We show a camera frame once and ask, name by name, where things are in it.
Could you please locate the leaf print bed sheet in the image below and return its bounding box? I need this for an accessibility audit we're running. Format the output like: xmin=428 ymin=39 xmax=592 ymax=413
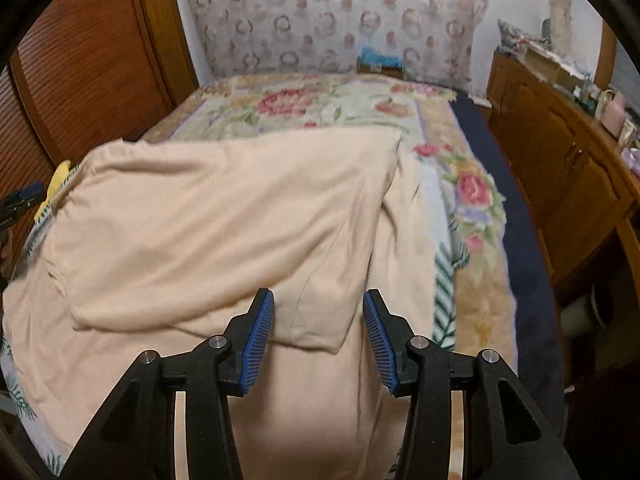
xmin=0 ymin=160 xmax=471 ymax=480

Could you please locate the wooden slatted wardrobe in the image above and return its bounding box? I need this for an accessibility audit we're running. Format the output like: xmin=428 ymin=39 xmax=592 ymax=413
xmin=0 ymin=0 xmax=198 ymax=281

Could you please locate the blue cloth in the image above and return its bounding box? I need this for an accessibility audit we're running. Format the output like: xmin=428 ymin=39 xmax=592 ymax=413
xmin=361 ymin=46 xmax=404 ymax=67

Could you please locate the pink thermos flask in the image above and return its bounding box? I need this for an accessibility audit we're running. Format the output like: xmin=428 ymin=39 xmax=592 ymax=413
xmin=602 ymin=92 xmax=629 ymax=138

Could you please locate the beige window curtain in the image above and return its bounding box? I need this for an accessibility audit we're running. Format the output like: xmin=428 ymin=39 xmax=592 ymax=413
xmin=542 ymin=0 xmax=574 ymax=59

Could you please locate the peach printed t-shirt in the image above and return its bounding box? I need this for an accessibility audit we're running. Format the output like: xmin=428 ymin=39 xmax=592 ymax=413
xmin=2 ymin=127 xmax=436 ymax=480

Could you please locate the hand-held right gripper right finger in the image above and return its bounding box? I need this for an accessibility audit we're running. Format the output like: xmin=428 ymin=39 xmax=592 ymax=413
xmin=362 ymin=288 xmax=581 ymax=480

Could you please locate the wooden side cabinet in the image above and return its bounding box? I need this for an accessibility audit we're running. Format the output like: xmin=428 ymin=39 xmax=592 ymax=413
xmin=487 ymin=50 xmax=640 ymax=306

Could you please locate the dark blue bed sheet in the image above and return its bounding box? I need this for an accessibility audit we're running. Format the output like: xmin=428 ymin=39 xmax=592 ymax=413
xmin=450 ymin=92 xmax=568 ymax=411

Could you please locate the ring pattern curtain cloth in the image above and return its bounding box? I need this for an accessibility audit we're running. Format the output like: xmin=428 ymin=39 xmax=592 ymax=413
xmin=180 ymin=0 xmax=493 ymax=93

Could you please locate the small brown box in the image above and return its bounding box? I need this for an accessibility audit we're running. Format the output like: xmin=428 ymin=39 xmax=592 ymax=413
xmin=357 ymin=62 xmax=405 ymax=79

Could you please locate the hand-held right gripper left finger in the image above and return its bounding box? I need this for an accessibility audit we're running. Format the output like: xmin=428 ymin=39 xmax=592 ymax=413
xmin=60 ymin=287 xmax=276 ymax=480

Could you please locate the cardboard box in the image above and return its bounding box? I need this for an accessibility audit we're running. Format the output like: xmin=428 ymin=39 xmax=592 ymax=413
xmin=525 ymin=47 xmax=586 ymax=86

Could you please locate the floral cushion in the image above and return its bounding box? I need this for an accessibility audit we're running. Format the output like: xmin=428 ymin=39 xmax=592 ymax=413
xmin=497 ymin=19 xmax=539 ymax=54

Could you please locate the grey cylinder bin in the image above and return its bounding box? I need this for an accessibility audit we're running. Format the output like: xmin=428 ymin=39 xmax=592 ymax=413
xmin=560 ymin=287 xmax=619 ymax=334

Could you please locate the yellow plush toy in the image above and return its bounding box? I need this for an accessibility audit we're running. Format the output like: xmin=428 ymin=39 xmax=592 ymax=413
xmin=34 ymin=160 xmax=74 ymax=222

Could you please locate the floral blanket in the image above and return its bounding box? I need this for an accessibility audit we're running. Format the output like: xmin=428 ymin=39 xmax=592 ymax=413
xmin=142 ymin=72 xmax=523 ymax=401

